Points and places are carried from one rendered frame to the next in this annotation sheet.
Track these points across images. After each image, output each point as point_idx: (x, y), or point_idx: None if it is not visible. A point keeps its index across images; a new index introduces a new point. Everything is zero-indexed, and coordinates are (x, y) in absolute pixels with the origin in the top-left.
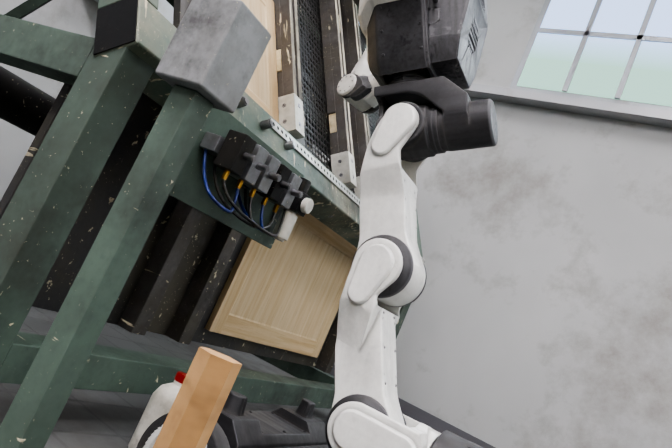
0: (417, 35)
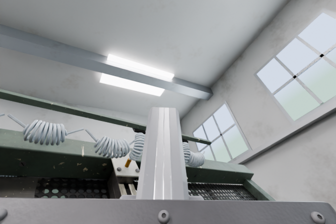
0: None
